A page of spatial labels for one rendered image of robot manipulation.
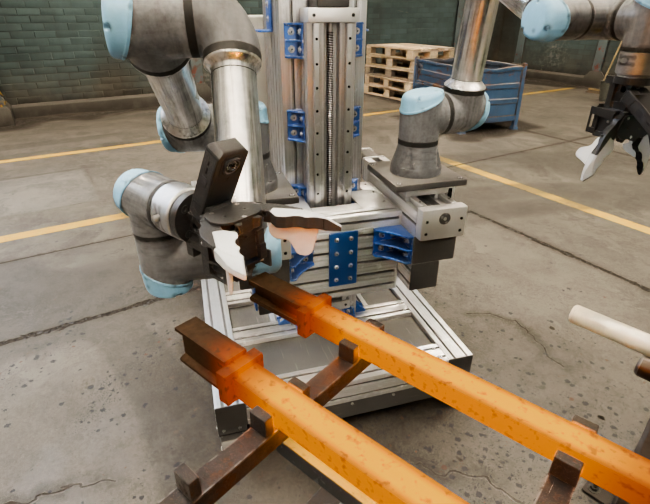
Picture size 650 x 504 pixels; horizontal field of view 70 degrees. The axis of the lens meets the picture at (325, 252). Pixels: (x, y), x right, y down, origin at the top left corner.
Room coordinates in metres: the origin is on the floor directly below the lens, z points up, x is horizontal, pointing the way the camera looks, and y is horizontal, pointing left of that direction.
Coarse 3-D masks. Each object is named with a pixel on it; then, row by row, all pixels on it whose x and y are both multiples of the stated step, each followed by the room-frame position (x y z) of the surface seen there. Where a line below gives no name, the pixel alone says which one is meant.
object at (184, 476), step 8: (184, 464) 0.23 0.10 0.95; (176, 472) 0.22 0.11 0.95; (184, 472) 0.22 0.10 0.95; (192, 472) 0.22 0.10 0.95; (176, 480) 0.22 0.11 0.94; (184, 480) 0.22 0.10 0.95; (192, 480) 0.22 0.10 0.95; (184, 488) 0.22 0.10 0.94; (192, 488) 0.22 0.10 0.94; (200, 488) 0.22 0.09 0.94; (192, 496) 0.21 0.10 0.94
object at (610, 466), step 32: (256, 288) 0.49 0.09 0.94; (288, 288) 0.47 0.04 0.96; (288, 320) 0.44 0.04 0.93; (320, 320) 0.41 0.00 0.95; (352, 320) 0.41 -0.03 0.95; (384, 352) 0.35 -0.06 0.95; (416, 352) 0.35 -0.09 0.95; (416, 384) 0.33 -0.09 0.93; (448, 384) 0.31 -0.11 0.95; (480, 384) 0.31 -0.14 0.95; (480, 416) 0.29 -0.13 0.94; (512, 416) 0.27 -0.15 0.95; (544, 416) 0.27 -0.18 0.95; (544, 448) 0.25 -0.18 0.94; (576, 448) 0.24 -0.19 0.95; (608, 448) 0.24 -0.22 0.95; (608, 480) 0.22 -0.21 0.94; (640, 480) 0.22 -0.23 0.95
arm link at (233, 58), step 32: (192, 0) 0.81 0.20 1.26; (224, 0) 0.83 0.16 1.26; (224, 32) 0.80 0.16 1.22; (224, 64) 0.78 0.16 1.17; (256, 64) 0.81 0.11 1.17; (224, 96) 0.76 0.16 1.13; (256, 96) 0.79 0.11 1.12; (224, 128) 0.73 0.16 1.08; (256, 128) 0.75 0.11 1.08; (256, 160) 0.72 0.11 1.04; (256, 192) 0.69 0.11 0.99
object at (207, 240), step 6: (204, 222) 0.50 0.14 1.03; (204, 228) 0.48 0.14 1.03; (210, 228) 0.48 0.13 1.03; (216, 228) 0.48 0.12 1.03; (222, 228) 0.49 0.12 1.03; (228, 228) 0.49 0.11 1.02; (234, 228) 0.50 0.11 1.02; (204, 234) 0.46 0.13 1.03; (210, 234) 0.46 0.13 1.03; (204, 240) 0.45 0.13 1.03; (210, 240) 0.45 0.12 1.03; (204, 246) 0.45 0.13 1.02; (210, 246) 0.44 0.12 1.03
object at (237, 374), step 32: (192, 320) 0.39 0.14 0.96; (192, 352) 0.38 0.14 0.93; (224, 352) 0.34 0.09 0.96; (256, 352) 0.35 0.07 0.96; (224, 384) 0.31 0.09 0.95; (256, 384) 0.31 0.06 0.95; (288, 384) 0.31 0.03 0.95; (288, 416) 0.27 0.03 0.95; (320, 416) 0.27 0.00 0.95; (320, 448) 0.25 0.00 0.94; (352, 448) 0.24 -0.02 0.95; (384, 448) 0.24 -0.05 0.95; (352, 480) 0.23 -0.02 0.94; (384, 480) 0.22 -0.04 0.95; (416, 480) 0.22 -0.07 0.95
